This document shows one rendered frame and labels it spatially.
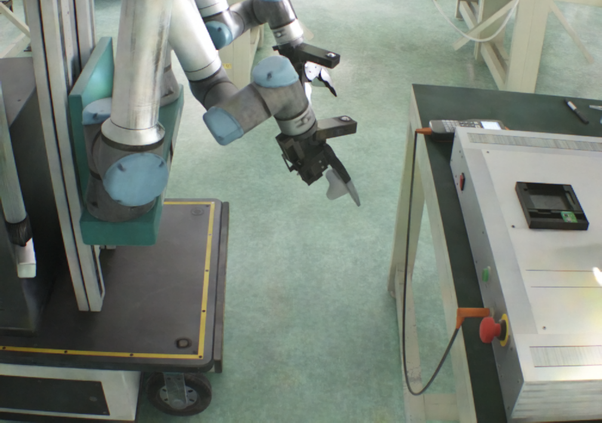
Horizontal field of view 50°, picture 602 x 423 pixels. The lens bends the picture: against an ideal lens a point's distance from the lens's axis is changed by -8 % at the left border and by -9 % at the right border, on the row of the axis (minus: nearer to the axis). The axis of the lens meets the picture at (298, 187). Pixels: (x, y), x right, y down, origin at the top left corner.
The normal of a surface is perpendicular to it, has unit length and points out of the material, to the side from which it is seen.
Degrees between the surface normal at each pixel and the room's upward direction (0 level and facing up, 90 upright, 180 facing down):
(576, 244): 0
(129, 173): 98
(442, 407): 90
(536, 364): 0
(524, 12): 90
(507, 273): 0
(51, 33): 90
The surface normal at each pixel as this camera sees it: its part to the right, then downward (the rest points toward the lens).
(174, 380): 0.04, 0.55
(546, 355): 0.03, -0.83
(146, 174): 0.42, 0.61
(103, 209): -0.26, 0.25
